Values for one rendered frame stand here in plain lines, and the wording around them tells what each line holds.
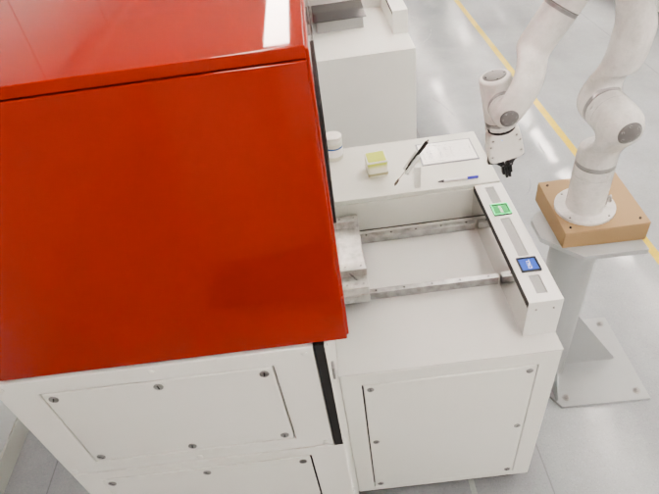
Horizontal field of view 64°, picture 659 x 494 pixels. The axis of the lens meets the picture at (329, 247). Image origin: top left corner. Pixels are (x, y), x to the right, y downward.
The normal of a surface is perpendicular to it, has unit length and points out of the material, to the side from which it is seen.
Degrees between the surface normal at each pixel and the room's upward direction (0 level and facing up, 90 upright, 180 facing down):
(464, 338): 0
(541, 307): 90
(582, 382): 0
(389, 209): 90
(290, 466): 90
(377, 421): 90
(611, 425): 0
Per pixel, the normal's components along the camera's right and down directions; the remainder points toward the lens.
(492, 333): -0.11, -0.74
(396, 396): 0.07, 0.66
